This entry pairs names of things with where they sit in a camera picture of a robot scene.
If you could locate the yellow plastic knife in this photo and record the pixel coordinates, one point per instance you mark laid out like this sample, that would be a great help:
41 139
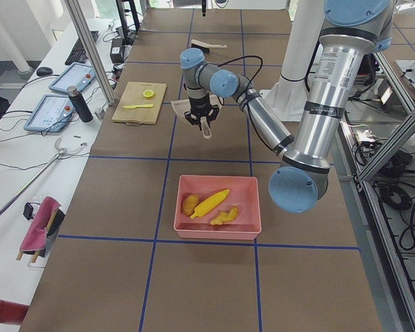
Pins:
138 106

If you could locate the pink plastic bin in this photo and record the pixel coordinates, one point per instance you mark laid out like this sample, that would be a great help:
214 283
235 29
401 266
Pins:
243 194

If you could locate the beige hand brush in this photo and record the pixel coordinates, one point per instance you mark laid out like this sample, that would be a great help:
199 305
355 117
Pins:
206 47

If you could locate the lower teach pendant tablet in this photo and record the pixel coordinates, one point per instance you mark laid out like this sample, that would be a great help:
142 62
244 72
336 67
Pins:
51 114

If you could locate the teach pendant tablet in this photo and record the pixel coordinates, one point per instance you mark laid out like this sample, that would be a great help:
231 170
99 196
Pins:
76 74
51 114

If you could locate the aluminium frame post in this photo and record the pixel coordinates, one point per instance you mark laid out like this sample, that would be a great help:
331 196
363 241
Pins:
83 32

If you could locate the black computer mouse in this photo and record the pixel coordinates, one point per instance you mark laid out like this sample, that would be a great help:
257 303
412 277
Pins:
44 71

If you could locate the black keyboard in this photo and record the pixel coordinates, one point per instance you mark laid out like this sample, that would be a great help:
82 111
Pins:
77 54

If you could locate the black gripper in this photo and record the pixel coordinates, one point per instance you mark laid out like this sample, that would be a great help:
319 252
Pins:
199 104
204 7

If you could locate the red cylinder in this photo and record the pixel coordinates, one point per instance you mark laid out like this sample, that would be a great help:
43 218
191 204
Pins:
12 313

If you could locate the pink cloth on stand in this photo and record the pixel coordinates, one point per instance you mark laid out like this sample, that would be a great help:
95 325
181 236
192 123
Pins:
42 231

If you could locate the upper teach pendant tablet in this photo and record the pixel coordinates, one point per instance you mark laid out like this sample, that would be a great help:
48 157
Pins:
76 74

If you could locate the yellow lemon slice toy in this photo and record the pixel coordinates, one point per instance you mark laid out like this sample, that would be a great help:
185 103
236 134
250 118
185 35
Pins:
148 93

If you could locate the black water bottle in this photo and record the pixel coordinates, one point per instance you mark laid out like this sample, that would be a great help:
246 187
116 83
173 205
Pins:
80 104

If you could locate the beige plastic dustpan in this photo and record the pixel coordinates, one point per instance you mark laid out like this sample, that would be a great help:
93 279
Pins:
181 106

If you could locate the yellow toy corn cob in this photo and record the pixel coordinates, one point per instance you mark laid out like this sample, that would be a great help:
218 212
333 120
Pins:
210 203

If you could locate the wooden cutting board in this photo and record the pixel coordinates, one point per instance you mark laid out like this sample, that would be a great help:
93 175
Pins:
140 103

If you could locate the brown toy potato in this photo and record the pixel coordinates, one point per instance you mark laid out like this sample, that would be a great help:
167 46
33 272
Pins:
189 203

